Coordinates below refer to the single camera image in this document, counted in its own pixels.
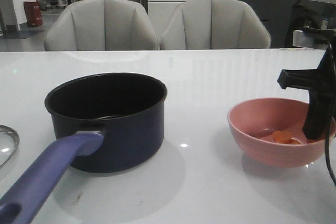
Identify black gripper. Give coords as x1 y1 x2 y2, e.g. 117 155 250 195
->
278 27 335 140

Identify orange ham slices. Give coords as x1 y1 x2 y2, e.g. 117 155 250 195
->
272 131 301 145

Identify pink bowl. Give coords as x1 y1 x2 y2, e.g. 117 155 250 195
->
227 98 325 168

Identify glass pot lid blue knob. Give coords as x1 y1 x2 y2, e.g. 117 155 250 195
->
0 125 19 168

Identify right grey armchair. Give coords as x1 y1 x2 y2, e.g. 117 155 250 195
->
160 0 271 50

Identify grey armchair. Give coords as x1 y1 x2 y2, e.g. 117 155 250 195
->
44 0 159 51
160 0 271 50

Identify left grey armchair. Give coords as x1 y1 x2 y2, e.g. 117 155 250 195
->
44 0 159 51

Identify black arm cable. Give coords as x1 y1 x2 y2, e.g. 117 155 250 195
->
324 40 336 185

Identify blue saucepan with handle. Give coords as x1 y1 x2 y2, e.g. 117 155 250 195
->
1 73 167 223

